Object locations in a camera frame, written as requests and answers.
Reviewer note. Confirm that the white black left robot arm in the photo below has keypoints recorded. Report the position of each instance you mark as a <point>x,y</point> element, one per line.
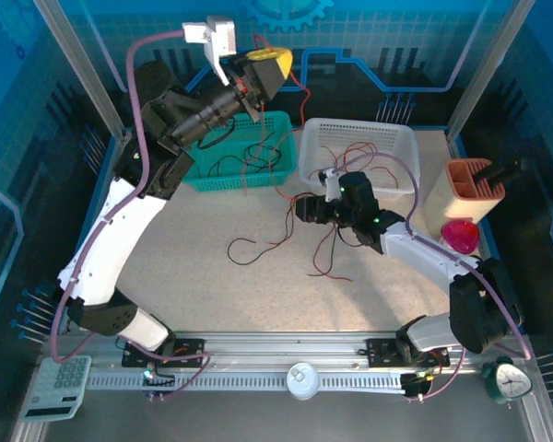
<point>106,248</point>

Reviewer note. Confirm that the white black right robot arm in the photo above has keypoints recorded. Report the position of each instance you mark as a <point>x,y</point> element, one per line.
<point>424,253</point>

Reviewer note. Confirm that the teal plastic basket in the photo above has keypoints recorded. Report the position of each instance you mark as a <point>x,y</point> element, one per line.
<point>281,179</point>

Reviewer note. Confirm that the white plastic basket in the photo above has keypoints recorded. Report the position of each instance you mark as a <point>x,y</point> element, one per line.
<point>313,138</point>

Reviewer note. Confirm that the beige holder terracotta top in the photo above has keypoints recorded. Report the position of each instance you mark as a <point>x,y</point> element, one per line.
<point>447,198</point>

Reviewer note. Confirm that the pink plastic bowl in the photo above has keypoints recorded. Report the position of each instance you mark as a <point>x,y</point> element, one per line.
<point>463,237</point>

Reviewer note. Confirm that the black tool in holder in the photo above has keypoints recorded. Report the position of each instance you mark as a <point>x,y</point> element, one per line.
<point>502,172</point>

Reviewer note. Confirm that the white round cap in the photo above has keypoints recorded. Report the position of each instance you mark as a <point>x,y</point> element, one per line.
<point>302,380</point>

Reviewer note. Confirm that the small lit circuit board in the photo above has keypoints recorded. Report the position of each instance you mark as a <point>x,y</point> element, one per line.
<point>149,375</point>
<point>419,377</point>

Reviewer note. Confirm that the green alarm clock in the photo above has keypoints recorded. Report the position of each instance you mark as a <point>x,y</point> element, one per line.
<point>509,382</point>

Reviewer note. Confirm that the grey calculator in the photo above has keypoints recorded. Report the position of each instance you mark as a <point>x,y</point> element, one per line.
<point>50,405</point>

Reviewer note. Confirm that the aluminium frame post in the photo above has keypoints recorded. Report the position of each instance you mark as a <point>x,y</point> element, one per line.
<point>484,69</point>
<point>87,83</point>

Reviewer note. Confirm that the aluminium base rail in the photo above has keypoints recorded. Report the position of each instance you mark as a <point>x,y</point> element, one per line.
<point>281,345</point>

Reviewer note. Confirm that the aluminium table side rail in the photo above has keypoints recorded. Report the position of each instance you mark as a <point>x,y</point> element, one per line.
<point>30,433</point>

